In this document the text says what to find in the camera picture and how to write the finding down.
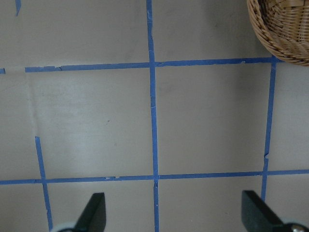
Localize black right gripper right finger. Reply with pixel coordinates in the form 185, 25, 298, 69
241, 190, 309, 232

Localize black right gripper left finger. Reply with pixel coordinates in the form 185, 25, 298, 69
74, 192, 106, 232

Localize woven wicker basket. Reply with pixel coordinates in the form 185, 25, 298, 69
246, 0, 309, 67

